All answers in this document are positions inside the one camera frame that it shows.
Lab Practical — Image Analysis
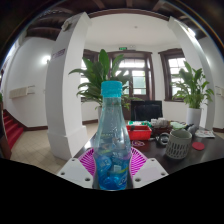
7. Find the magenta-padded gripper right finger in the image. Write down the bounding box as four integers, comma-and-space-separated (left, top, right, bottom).
128, 146, 169, 189

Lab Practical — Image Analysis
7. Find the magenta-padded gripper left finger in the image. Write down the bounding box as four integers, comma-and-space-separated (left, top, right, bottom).
57, 147, 98, 190

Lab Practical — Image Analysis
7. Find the clear bottle with blue cap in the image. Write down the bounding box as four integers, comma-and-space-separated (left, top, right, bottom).
92, 80, 133, 192

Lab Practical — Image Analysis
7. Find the small round pink badge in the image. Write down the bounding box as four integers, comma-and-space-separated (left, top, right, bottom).
132, 140, 146, 148

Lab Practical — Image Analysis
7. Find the grey-green patterned mug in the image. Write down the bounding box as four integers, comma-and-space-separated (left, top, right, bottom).
165, 129, 193, 160

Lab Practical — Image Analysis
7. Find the red box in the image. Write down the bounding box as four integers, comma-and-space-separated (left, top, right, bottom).
125, 124, 153, 141

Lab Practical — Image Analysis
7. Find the wooden tray with small cups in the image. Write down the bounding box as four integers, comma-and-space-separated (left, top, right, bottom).
149, 117, 173, 137

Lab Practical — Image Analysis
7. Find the green and white box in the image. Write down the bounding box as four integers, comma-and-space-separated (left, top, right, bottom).
128, 120, 153, 127

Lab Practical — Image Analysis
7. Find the green notebook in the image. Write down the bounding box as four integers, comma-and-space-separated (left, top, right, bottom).
170, 121, 186, 131

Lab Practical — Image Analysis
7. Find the flat round red coaster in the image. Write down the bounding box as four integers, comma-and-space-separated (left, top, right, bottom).
191, 141, 206, 152

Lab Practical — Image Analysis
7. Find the black chair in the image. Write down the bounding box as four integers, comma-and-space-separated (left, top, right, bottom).
130, 99, 164, 122

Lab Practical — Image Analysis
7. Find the printed magazine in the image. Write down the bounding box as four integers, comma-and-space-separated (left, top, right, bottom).
194, 129, 217, 139

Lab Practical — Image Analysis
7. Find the leafy plant in white pot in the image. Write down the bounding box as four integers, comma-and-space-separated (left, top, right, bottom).
68, 49, 144, 121
171, 60, 215, 129

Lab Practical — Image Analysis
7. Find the red carpeted staircase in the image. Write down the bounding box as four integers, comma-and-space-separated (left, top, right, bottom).
2, 109, 25, 151

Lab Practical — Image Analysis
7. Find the dark wooden double door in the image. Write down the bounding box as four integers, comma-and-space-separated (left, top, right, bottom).
107, 49, 156, 102

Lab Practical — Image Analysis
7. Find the dark-framed window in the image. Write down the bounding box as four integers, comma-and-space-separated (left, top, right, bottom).
80, 49, 101, 103
158, 48, 188, 102

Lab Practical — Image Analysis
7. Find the white wall radiator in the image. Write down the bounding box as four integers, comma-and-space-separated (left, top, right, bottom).
8, 85, 36, 100
214, 85, 224, 98

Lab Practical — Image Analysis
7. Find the white wall lamp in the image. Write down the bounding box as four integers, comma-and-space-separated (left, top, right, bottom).
41, 54, 52, 66

